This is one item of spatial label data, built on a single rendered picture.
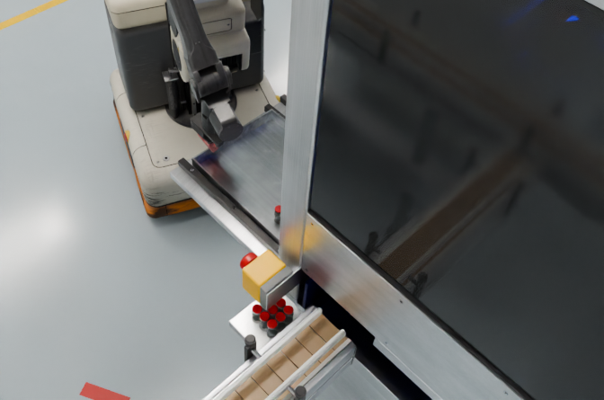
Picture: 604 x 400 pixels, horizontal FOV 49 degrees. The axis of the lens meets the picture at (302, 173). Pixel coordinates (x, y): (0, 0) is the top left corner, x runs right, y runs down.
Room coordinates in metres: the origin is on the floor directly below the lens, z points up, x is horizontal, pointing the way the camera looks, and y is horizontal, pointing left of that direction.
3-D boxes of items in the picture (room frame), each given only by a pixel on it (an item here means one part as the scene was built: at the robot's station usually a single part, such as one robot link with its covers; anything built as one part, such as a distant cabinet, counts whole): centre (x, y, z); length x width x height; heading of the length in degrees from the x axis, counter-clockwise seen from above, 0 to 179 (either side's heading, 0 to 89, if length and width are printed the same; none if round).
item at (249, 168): (1.00, 0.06, 0.90); 0.34 x 0.26 x 0.04; 47
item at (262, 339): (0.62, 0.03, 0.87); 0.14 x 0.13 x 0.02; 48
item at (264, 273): (0.66, 0.05, 1.00); 0.08 x 0.07 x 0.07; 48
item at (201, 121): (1.05, 0.21, 1.02); 0.10 x 0.07 x 0.07; 48
